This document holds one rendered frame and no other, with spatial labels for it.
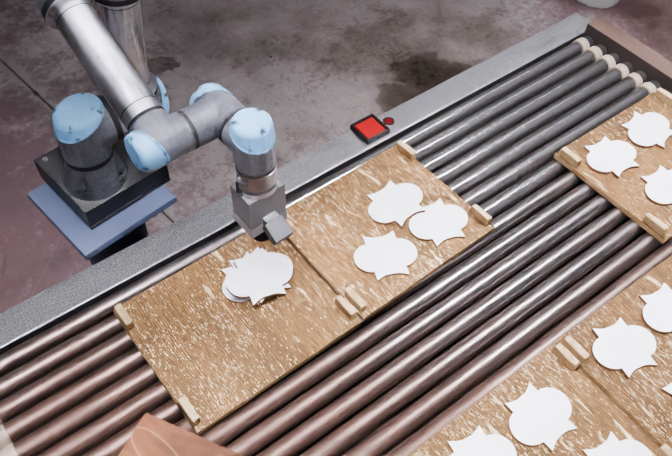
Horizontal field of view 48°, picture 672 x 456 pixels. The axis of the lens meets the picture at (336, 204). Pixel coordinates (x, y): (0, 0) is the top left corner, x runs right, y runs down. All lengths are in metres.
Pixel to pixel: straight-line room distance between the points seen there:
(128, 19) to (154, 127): 0.37
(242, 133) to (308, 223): 0.55
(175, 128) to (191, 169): 1.87
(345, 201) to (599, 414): 0.74
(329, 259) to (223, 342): 0.31
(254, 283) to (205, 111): 0.46
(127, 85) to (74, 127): 0.41
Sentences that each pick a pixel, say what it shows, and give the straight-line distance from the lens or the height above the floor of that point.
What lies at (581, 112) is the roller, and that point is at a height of 0.92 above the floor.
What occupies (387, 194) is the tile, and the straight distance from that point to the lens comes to 1.84.
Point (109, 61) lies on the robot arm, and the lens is 1.40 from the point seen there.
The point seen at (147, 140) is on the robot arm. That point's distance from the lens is 1.32.
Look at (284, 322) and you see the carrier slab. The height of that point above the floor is 0.94.
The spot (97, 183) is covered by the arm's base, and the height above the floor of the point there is 0.98.
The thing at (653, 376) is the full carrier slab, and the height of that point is 0.94.
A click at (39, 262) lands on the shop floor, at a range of 3.05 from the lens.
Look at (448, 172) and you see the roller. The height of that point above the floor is 0.92.
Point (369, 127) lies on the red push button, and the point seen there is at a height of 0.93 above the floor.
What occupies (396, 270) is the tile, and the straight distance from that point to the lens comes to 1.70.
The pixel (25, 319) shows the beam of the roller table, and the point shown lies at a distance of 1.78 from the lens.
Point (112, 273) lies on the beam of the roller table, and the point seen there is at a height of 0.91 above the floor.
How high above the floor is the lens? 2.34
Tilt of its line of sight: 50 degrees down
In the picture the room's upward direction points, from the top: 2 degrees clockwise
